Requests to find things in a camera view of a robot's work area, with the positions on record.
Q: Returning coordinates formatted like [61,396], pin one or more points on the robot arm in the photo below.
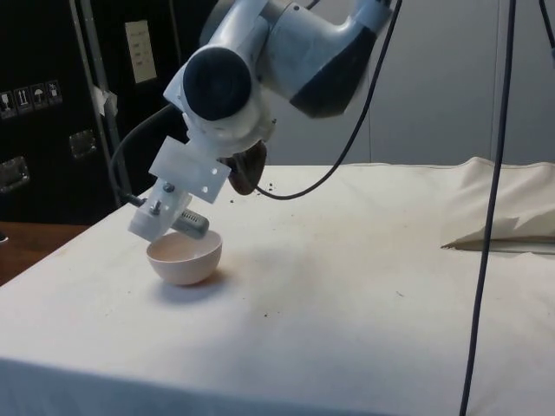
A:
[303,56]

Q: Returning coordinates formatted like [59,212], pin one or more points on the black cabinet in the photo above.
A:
[43,151]

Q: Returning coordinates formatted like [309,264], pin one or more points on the white bowl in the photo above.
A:
[186,266]

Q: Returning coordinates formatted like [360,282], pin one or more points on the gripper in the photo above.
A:
[227,162]

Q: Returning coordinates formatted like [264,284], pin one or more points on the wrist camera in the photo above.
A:
[191,171]

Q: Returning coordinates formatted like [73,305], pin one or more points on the brown cup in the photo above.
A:
[251,169]

